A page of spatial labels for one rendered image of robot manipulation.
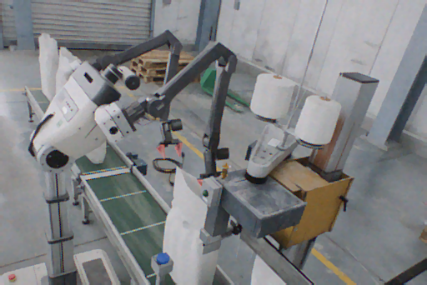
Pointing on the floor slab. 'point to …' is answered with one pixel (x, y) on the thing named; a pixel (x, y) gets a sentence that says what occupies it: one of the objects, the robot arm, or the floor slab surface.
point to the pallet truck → (228, 89)
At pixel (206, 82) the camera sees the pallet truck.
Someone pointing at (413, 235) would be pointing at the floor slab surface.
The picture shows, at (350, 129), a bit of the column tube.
